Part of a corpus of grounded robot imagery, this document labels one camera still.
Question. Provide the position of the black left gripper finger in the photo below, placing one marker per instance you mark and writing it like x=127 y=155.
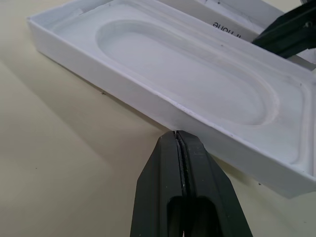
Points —
x=209 y=197
x=286 y=39
x=158 y=187

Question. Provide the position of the white phone box base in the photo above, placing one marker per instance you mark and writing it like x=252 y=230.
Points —
x=187 y=74

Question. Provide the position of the white printed phone box lid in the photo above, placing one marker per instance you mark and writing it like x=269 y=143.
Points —
x=237 y=14

